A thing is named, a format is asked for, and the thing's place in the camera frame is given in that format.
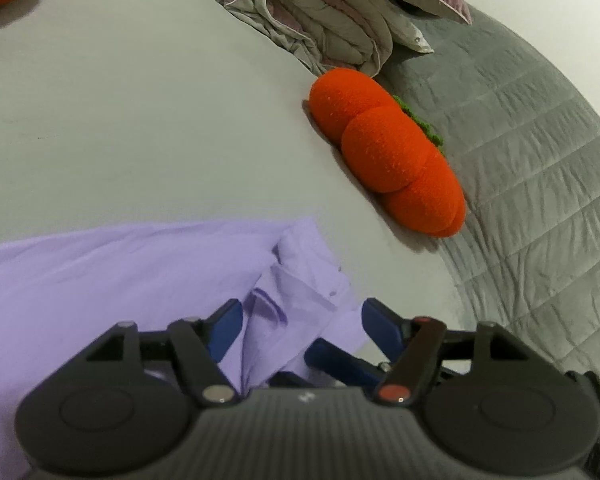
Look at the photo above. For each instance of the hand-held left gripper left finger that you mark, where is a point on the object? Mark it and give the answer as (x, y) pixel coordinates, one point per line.
(227, 331)

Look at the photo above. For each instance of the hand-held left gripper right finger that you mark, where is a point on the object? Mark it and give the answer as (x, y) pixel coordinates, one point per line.
(381, 326)

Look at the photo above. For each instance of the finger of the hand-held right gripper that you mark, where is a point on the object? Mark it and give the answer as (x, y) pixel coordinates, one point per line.
(287, 381)
(335, 359)

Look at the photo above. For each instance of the purple pants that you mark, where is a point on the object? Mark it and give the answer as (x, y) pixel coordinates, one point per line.
(105, 285)

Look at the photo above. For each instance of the grey quilted headboard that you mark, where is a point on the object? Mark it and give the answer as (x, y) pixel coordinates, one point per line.
(530, 160)

